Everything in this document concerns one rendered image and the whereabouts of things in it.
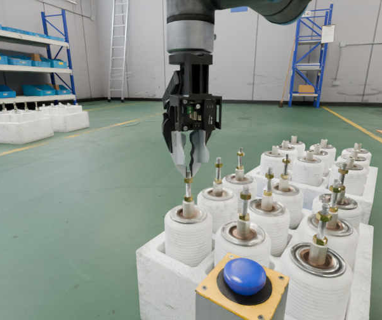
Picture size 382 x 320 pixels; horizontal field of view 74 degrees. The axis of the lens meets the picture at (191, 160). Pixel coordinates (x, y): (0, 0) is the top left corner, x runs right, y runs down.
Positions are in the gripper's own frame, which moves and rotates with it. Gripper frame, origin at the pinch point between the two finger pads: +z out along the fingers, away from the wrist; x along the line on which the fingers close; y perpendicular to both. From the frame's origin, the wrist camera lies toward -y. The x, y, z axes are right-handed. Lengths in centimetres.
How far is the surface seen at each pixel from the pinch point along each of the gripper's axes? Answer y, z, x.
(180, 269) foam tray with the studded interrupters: 7.1, 16.5, -3.6
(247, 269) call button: 26.4, 1.5, -2.0
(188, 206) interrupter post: 1.7, 7.0, -0.3
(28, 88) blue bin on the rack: -546, -7, -160
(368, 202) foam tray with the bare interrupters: -3, 17, 55
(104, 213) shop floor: -54, 34, -19
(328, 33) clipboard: -396, -108, 408
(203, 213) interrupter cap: 1.4, 9.1, 2.8
